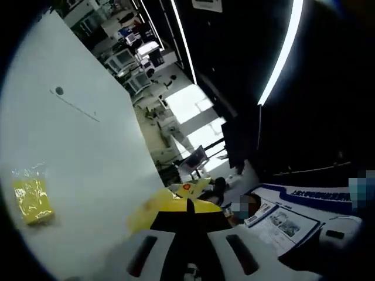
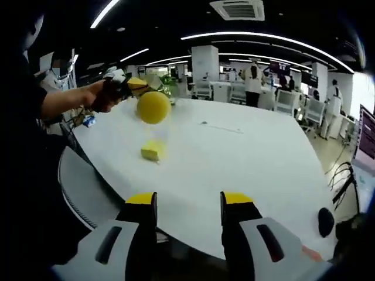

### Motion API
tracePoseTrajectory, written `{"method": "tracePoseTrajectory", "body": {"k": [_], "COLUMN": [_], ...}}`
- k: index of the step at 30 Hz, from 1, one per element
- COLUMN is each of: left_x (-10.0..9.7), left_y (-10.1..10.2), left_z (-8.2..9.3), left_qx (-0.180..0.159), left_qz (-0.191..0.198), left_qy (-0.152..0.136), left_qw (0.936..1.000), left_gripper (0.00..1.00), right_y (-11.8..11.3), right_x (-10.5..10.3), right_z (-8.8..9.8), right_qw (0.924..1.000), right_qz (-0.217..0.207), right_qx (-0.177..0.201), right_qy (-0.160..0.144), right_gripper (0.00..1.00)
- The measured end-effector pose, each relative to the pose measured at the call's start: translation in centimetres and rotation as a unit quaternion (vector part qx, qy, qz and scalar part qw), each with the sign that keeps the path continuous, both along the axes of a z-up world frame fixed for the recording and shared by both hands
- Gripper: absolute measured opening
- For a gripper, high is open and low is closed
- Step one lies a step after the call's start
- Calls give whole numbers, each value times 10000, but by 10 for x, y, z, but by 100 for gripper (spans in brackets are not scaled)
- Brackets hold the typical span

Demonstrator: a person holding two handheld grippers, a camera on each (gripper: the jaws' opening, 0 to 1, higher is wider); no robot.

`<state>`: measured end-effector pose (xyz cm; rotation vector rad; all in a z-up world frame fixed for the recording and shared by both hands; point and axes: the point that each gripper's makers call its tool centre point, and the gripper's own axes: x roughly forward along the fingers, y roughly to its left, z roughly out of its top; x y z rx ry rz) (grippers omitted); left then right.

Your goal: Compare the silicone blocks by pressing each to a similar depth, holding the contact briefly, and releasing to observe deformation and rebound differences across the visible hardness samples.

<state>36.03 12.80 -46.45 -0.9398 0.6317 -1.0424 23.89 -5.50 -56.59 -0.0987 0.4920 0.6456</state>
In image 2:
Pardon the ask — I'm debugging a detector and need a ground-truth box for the white office chair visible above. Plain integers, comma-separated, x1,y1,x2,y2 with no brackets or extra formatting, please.
274,88,303,117
304,98,326,133

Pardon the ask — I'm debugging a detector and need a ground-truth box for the black cable bundle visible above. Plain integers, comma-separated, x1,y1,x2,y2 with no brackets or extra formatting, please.
327,162,361,210

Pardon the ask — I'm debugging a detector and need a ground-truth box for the ceiling air vent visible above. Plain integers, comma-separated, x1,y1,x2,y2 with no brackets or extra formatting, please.
209,0,266,22

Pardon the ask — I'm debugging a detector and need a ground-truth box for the yellow square silicone block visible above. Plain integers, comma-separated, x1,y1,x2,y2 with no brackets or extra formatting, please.
140,139,167,162

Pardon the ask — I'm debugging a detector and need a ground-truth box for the blue white packet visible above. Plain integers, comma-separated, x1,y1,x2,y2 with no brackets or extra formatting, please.
81,114,98,129

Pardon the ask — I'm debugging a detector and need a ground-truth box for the purple screen monitor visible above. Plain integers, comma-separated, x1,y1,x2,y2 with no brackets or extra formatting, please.
350,103,375,215

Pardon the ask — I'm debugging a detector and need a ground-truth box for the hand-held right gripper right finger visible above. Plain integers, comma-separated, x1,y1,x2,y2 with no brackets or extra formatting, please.
220,190,333,281

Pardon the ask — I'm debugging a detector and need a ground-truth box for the yellow round silicone block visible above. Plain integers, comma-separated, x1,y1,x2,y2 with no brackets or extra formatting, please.
135,91,172,125

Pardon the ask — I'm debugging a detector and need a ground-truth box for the black computer mouse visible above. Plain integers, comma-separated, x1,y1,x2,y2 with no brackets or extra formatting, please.
317,207,336,238

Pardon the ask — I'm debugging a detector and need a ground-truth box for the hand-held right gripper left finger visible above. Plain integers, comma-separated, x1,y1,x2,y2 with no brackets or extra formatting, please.
52,191,158,281

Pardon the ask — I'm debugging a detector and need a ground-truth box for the wall display screen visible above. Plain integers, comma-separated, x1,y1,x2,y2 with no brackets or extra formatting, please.
268,60,291,76
301,71,319,88

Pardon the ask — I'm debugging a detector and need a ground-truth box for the person's dark torso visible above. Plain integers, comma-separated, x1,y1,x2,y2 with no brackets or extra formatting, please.
0,51,99,281

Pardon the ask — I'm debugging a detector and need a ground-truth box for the person's left hand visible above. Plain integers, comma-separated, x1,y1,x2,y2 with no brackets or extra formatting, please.
84,80,121,114

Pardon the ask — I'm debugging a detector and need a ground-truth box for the green potted plant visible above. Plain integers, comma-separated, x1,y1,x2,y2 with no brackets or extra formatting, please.
145,73,180,102

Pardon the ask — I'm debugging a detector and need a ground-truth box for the grey mesh office chair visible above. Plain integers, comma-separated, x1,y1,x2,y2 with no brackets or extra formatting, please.
57,145,127,231

